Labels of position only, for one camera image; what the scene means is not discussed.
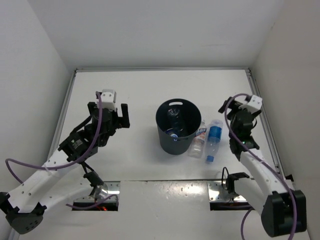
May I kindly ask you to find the blue cap clear bottle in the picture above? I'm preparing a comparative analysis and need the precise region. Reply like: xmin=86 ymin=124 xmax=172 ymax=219
xmin=205 ymin=119 xmax=223 ymax=163

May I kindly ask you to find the orange label clear bottle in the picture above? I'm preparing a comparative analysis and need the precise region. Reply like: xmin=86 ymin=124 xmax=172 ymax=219
xmin=188 ymin=120 xmax=207 ymax=159

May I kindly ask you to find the clear bottle white cap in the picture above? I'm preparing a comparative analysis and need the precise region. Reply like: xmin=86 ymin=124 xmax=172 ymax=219
xmin=167 ymin=107 xmax=188 ymax=137

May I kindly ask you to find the blue label Pocari bottle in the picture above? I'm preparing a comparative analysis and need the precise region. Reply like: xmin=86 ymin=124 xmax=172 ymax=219
xmin=165 ymin=127 xmax=188 ymax=142

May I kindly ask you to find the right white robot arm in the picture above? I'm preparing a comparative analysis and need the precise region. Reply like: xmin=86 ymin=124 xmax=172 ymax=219
xmin=218 ymin=94 xmax=307 ymax=240

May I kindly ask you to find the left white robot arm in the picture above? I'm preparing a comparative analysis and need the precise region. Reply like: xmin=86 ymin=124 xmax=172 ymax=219
xmin=0 ymin=101 xmax=130 ymax=235

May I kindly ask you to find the dark grey plastic bin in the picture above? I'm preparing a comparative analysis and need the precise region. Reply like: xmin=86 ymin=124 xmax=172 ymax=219
xmin=155 ymin=98 xmax=202 ymax=155

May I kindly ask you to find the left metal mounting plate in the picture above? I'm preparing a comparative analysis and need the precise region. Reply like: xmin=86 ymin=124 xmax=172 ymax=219
xmin=73 ymin=181 xmax=121 ymax=204

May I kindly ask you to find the metal mounting plate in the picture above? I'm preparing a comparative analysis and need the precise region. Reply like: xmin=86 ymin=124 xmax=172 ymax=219
xmin=73 ymin=181 xmax=121 ymax=204
xmin=207 ymin=180 xmax=248 ymax=204

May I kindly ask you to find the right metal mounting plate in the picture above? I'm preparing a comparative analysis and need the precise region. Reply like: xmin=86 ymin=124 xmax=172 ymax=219
xmin=207 ymin=180 xmax=248 ymax=204

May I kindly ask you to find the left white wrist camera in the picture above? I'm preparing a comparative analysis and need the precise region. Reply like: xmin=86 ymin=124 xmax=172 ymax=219
xmin=96 ymin=89 xmax=117 ymax=112

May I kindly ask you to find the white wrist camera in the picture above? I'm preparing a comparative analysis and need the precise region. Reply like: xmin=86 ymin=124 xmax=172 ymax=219
xmin=96 ymin=89 xmax=117 ymax=112
xmin=239 ymin=95 xmax=263 ymax=114

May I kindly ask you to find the right aluminium frame rail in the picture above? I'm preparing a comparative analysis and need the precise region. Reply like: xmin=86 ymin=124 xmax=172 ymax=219
xmin=245 ymin=68 xmax=289 ymax=178

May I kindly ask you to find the aluminium frame rail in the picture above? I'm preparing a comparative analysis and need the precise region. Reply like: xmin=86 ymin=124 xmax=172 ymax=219
xmin=7 ymin=67 xmax=77 ymax=240
xmin=245 ymin=68 xmax=289 ymax=178

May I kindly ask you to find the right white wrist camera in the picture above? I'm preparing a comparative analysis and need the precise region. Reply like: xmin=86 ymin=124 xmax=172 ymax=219
xmin=239 ymin=95 xmax=263 ymax=114

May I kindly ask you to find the left aluminium frame rail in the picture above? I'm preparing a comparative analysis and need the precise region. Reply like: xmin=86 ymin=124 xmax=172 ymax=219
xmin=7 ymin=67 xmax=77 ymax=240

